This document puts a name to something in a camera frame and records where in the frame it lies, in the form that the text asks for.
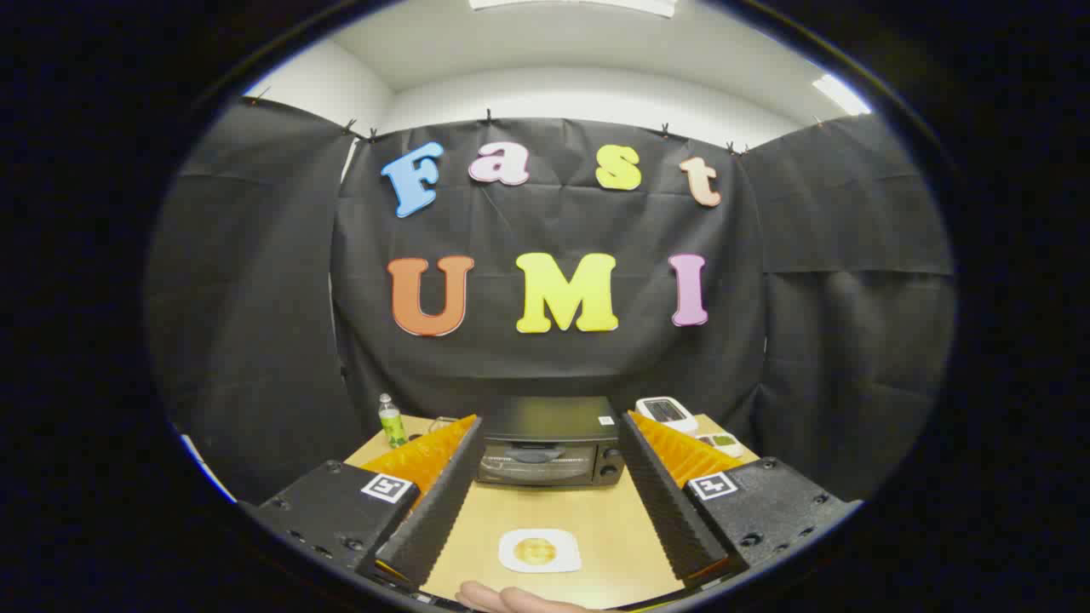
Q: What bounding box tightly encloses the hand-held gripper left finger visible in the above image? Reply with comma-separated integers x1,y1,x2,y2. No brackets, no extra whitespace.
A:
241,415,486,594

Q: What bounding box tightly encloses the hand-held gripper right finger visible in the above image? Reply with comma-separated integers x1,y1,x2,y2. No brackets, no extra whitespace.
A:
615,410,863,590

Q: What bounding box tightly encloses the golden round bun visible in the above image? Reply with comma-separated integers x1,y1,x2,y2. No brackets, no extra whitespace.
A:
513,537,560,567

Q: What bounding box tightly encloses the black toaster oven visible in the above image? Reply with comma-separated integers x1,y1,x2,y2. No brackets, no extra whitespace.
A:
475,396,627,488

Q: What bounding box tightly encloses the white pop-up toaster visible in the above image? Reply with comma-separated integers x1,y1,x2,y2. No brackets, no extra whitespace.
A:
635,396,699,433

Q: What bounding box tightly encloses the green label plastic bottle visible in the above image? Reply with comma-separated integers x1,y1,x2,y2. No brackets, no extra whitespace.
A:
378,393,408,450

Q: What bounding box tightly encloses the white rectangular plate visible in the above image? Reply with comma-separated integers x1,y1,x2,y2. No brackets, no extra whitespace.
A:
498,528,582,574

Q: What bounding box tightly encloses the ceiling light panel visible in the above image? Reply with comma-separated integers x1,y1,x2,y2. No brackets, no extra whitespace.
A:
812,74,872,117
468,0,678,18

